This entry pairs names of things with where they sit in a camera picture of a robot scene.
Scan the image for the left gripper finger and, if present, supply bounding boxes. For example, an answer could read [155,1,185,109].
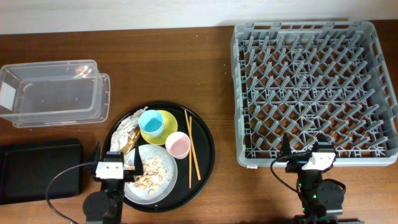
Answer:
[134,143,144,175]
[85,142,101,170]

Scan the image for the white gold wrapper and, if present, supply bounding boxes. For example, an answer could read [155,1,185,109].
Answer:
[110,107,147,155]

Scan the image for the blue cup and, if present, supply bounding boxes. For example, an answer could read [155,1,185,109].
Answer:
[139,110,164,137]

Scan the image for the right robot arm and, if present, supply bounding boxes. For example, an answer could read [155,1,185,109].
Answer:
[271,134,361,224]

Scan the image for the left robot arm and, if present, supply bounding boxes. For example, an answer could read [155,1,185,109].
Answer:
[83,142,144,223]

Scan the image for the grey dishwasher rack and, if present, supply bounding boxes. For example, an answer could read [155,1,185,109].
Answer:
[231,21,397,168]

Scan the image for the food scraps on plate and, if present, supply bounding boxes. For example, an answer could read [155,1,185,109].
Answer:
[133,156,171,195]

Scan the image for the grey plate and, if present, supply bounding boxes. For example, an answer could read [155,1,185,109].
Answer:
[124,144,178,205]

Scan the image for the pink cup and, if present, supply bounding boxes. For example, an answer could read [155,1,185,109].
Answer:
[165,131,191,159]

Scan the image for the round black tray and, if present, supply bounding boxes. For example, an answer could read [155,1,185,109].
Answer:
[102,101,215,213]

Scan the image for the right wooden chopstick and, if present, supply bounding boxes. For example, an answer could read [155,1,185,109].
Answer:
[184,110,201,180]

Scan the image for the wooden chopstick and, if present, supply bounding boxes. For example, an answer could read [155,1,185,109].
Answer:
[184,110,201,180]
[187,118,192,189]

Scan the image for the black rectangular bin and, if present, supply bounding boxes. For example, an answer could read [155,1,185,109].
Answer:
[1,139,83,205]

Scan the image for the left wooden chopstick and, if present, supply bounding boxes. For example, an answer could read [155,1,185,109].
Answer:
[187,118,192,189]

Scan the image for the clear plastic bin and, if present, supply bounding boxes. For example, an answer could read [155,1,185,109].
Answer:
[1,60,111,128]

